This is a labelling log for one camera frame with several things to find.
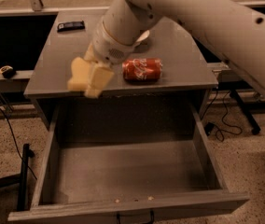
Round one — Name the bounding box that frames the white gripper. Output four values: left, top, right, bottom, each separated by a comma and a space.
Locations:
84, 19, 141, 98

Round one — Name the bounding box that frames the yellow sponge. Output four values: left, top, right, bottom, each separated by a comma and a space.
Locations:
67, 57, 91, 91

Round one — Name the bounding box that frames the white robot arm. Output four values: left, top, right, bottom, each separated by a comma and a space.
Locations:
85, 0, 265, 97

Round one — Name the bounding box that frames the open grey top drawer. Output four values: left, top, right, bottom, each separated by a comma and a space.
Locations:
8, 96, 249, 224

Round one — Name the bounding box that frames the red cola can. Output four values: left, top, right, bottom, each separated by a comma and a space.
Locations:
122, 58, 162, 81

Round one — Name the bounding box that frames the black snack bar wrapper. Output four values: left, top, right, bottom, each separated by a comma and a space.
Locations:
57, 21, 85, 33

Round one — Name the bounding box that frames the white paper bowl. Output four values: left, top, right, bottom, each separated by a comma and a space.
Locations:
135, 30, 150, 46

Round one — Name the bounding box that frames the grey cabinet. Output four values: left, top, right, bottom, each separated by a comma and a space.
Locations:
24, 9, 217, 124

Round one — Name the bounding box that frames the black tape measure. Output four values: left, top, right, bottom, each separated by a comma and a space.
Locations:
0, 65, 16, 78

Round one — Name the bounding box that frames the black metal stand left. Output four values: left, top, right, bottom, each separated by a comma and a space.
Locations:
0, 144, 35, 211

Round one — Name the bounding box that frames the black cable on left floor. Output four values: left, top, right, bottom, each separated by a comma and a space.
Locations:
0, 87, 38, 181

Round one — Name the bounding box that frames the black cable on floor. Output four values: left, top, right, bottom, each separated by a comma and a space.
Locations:
0, 87, 38, 181
201, 89, 244, 143

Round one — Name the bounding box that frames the black cable on right floor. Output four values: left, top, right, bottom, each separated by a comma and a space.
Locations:
201, 89, 244, 143

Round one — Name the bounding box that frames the black drawer handle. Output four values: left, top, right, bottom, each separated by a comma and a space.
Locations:
116, 210, 155, 224

